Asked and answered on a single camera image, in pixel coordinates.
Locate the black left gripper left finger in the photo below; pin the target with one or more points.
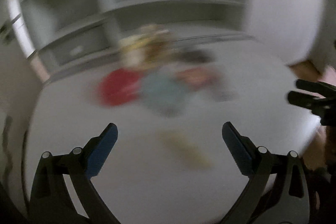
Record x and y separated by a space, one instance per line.
50 201

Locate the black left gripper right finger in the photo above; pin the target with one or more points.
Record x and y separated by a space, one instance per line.
276 191

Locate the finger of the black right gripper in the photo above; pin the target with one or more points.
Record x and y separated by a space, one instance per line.
321 88
324 108

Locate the yellow plastic piece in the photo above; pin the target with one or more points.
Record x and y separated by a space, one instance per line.
192 156

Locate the red plastic lid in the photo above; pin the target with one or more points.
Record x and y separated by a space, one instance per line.
119 87

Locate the crumpled grey patterned wrapper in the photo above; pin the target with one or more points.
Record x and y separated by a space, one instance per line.
194 56

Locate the green white carton box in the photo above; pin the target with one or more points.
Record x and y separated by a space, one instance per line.
163 95

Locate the grey drawer with white knob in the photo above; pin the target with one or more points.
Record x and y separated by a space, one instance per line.
80 45

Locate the yellow torn cardboard box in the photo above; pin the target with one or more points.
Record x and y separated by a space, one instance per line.
148 48

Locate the white desk hutch shelf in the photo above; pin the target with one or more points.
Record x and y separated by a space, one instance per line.
136 8

